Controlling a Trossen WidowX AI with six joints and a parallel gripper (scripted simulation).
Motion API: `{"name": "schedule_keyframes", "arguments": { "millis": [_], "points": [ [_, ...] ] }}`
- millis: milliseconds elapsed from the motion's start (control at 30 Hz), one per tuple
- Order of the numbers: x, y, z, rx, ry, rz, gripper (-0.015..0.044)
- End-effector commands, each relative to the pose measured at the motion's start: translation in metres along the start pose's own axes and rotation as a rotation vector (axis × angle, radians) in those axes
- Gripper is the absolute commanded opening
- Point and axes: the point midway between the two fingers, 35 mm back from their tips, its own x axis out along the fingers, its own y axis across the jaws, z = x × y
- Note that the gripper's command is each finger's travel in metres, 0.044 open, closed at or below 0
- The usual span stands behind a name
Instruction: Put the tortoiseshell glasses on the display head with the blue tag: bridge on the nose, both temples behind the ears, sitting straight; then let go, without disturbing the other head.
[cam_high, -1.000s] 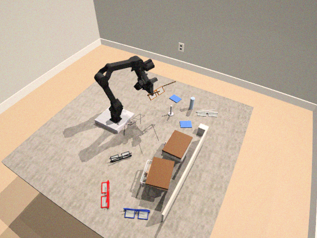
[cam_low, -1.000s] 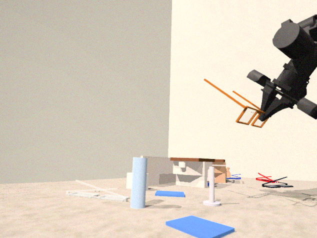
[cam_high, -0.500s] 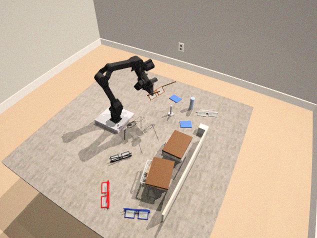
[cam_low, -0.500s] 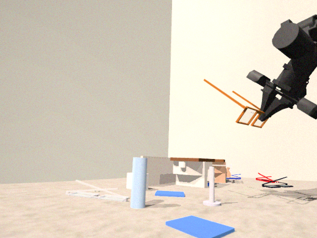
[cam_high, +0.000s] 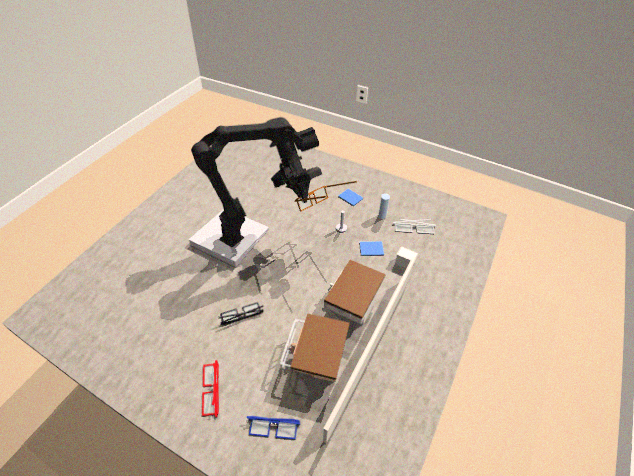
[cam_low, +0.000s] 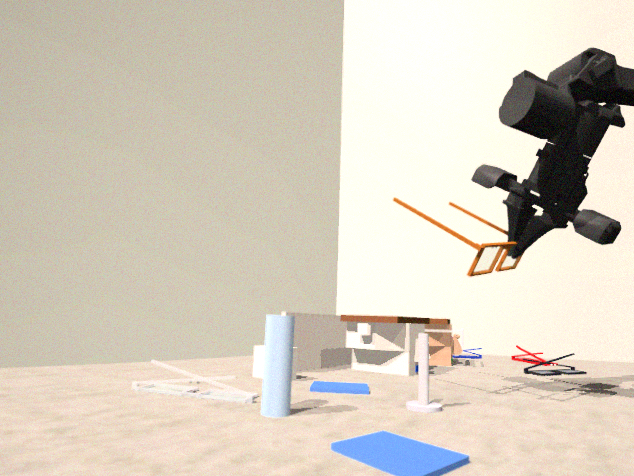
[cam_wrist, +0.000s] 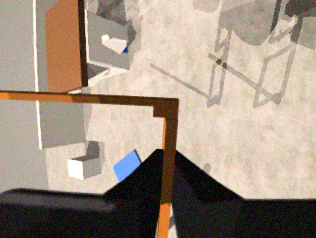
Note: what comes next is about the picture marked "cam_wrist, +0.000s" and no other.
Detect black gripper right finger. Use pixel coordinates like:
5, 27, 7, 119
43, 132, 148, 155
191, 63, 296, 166
171, 150, 316, 238

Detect blue flat rectangular pad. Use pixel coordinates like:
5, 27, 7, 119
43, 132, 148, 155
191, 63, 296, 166
112, 151, 141, 182

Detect white post on round base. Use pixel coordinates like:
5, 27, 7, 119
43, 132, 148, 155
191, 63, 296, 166
169, 216, 175, 231

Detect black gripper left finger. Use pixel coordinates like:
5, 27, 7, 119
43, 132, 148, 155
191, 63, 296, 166
0, 149, 164, 238

